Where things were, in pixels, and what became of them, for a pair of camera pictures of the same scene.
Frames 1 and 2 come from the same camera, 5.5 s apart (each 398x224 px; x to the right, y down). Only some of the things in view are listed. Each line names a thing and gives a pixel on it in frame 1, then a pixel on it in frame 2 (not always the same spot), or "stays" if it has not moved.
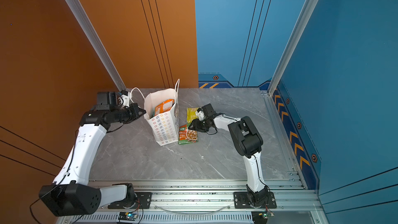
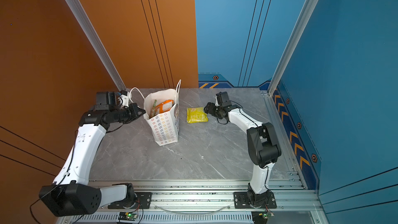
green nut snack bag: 186,136 -> 153,110
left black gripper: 134,108 stays
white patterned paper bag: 166,124 stays
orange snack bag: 164,107 stays
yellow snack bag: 191,114 stays
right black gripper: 196,123 -> 209,109
